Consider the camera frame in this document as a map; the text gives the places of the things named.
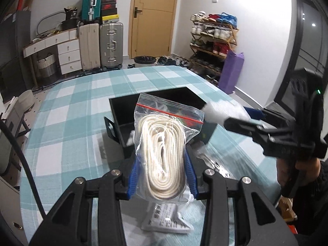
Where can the stack of shoe boxes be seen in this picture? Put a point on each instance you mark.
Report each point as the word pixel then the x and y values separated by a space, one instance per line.
pixel 109 6

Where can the pile of loose shoes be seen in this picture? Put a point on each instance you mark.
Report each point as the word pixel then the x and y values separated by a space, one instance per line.
pixel 171 61

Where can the rows of racked shoes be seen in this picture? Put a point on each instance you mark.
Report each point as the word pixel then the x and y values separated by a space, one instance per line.
pixel 210 33

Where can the purple yoga mat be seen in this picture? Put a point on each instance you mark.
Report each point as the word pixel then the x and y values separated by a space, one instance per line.
pixel 232 71

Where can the cardboard boxes with red carton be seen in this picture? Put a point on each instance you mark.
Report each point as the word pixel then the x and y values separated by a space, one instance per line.
pixel 27 1

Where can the white printed paper packet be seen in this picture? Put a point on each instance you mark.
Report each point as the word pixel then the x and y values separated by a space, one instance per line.
pixel 166 220

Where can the black paper bag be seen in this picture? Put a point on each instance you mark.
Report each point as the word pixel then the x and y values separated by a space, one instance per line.
pixel 70 16

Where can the silver suitcase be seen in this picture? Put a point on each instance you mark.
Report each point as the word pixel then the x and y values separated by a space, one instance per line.
pixel 111 43

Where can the white drawer desk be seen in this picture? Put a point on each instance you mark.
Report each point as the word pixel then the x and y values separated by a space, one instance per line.
pixel 66 51

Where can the black cardboard box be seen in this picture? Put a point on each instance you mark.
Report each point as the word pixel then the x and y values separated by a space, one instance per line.
pixel 120 110

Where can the beige suitcase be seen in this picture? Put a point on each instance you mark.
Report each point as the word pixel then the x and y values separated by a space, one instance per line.
pixel 88 46

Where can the person's right hand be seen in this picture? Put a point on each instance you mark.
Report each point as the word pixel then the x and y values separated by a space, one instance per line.
pixel 307 171

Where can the teal checkered tablecloth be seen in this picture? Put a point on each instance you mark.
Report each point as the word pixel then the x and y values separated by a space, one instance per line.
pixel 76 107

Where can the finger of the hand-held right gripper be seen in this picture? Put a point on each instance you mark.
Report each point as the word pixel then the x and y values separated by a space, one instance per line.
pixel 255 113
pixel 238 125

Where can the grey refrigerator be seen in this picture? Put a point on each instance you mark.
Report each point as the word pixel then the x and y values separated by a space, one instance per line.
pixel 21 35

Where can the wooden shoe rack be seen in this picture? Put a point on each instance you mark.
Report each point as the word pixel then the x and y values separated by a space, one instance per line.
pixel 232 32

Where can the woven laundry basket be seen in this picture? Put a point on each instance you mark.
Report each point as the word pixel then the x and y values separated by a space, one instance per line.
pixel 47 66

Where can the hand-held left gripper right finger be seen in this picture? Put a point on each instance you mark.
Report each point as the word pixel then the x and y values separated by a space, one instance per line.
pixel 191 175

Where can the teal suitcase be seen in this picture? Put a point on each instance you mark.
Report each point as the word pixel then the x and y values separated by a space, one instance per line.
pixel 91 2

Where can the dark round bin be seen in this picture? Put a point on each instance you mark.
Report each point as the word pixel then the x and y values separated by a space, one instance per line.
pixel 144 60

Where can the tan wooden door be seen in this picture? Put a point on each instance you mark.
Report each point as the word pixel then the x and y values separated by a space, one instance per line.
pixel 153 18

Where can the grey chair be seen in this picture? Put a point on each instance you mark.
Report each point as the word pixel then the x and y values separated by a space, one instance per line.
pixel 15 123

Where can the oval grey frame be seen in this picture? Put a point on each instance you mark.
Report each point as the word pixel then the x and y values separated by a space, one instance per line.
pixel 43 20

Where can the black yellow shoe box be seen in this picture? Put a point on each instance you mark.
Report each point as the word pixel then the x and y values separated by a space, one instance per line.
pixel 110 18

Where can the small brown cardboard box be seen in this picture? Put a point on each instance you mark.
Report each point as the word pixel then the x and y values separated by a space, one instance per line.
pixel 287 207

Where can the person's right forearm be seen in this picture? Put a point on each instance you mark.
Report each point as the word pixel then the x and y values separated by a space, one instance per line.
pixel 316 205

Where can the dark glass door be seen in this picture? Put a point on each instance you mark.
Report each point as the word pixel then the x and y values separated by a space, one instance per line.
pixel 307 43

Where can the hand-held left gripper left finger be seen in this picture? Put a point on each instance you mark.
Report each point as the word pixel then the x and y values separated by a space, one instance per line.
pixel 133 182

